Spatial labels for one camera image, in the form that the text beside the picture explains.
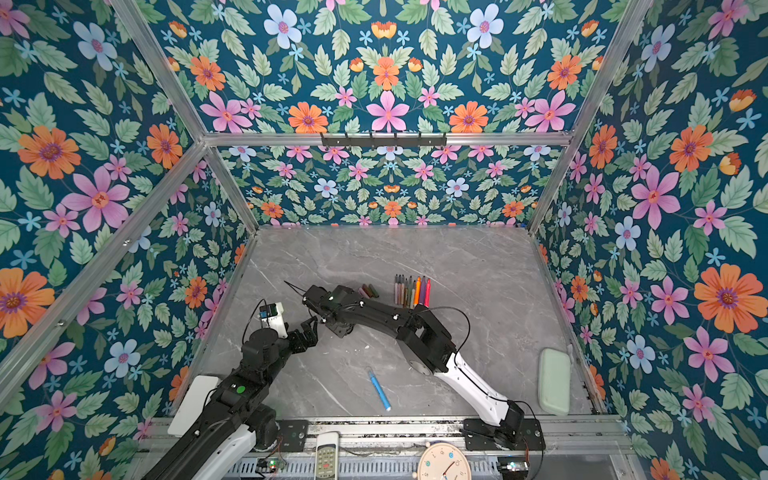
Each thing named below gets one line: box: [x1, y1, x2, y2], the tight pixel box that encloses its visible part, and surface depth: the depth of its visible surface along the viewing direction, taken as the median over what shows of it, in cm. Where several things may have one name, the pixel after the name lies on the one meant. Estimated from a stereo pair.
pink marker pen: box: [424, 278, 431, 308], surface depth 101 cm
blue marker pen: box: [368, 370, 391, 411], surface depth 82 cm
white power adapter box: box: [167, 375, 220, 437], surface depth 76 cm
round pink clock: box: [417, 443, 472, 480], surface depth 69 cm
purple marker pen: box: [419, 275, 426, 305], surface depth 101 cm
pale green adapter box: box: [538, 348, 571, 416], surface depth 81 cm
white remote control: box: [314, 431, 340, 480], surface depth 71 cm
